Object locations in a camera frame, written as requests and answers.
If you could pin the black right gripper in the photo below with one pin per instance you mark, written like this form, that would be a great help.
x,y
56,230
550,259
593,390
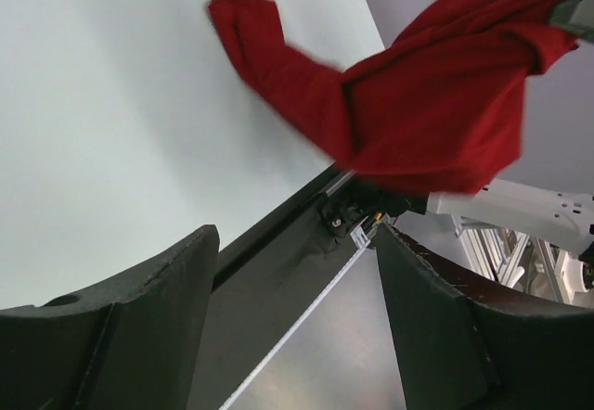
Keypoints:
x,y
575,17

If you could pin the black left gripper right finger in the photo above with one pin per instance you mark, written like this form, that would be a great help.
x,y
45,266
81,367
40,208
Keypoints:
x,y
465,342

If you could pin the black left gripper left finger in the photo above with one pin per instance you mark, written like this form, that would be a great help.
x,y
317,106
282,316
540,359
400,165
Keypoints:
x,y
128,342

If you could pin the dark red t shirt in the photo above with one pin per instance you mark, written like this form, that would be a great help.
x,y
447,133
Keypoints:
x,y
439,110

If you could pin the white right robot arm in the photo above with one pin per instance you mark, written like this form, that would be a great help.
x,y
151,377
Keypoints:
x,y
562,219

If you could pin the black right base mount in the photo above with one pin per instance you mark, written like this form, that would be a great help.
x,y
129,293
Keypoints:
x,y
359,203

